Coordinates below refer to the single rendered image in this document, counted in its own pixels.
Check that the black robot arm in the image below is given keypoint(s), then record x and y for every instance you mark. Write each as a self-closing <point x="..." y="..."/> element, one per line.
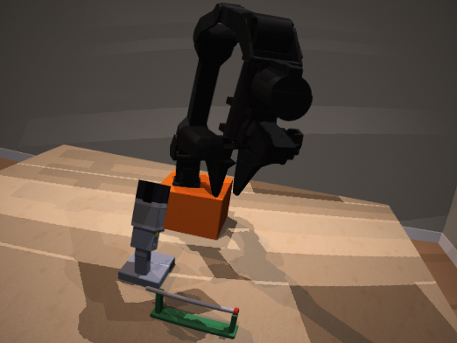
<point x="271" y="75"/>

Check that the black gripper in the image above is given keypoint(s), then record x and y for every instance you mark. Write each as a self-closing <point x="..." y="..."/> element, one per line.
<point x="203" y="144"/>

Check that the grey metal pin with dark red head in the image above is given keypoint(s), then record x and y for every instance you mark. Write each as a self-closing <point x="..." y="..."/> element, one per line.
<point x="192" y="301"/>

